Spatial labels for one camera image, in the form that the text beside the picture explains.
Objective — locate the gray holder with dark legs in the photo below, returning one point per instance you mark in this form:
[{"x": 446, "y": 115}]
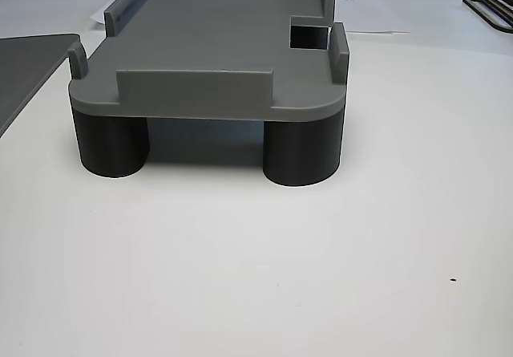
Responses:
[{"x": 200, "y": 36}]

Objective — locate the white paper sheet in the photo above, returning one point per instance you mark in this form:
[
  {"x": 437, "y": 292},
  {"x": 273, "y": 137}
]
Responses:
[{"x": 370, "y": 12}]

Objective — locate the flat gray rectangular plate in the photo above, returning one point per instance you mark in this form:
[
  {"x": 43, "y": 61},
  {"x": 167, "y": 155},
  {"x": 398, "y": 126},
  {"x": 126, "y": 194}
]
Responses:
[{"x": 28, "y": 68}]

